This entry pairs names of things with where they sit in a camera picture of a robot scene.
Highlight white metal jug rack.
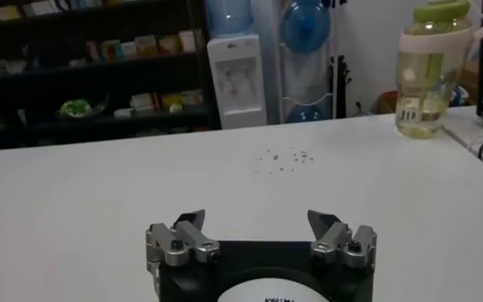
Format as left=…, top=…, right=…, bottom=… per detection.
left=265, top=0, right=340, bottom=124

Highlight small brown cardboard box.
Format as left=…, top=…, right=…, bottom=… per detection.
left=376, top=89, right=400, bottom=115

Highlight white water dispenser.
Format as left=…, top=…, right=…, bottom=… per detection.
left=207, top=34, right=269, bottom=130

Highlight blue water jug with label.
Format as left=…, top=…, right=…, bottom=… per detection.
left=203, top=0, right=254, bottom=39

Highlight black shelving unit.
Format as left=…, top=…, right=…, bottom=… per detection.
left=0, top=0, right=221, bottom=151

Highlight yellow green medicine carton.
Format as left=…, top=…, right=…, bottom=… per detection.
left=161, top=93, right=183, bottom=112

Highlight blue white refill bag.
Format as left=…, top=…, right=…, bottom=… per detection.
left=449, top=85, right=470, bottom=108

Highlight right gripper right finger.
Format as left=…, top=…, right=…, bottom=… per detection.
left=307, top=209, right=377, bottom=270

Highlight green lid water bottle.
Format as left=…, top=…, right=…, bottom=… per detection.
left=394, top=0, right=483, bottom=140

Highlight scattered dark crumbs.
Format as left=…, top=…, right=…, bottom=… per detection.
left=253, top=148, right=316, bottom=176

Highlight green white bowl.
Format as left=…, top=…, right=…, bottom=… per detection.
left=58, top=97, right=109, bottom=119

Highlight white red medicine carton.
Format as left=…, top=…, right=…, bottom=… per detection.
left=130, top=93, right=156, bottom=112

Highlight orange white medicine carton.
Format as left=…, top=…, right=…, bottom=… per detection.
left=158, top=35, right=180, bottom=54

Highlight beige white medicine carton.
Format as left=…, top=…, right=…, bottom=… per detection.
left=134, top=34, right=158, bottom=57

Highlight grey plastic bag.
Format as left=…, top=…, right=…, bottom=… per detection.
left=353, top=102, right=373, bottom=118

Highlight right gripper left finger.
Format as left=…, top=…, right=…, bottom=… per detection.
left=145, top=208, right=221, bottom=274

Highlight black upright object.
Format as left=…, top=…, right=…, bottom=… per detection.
left=329, top=55, right=353, bottom=120

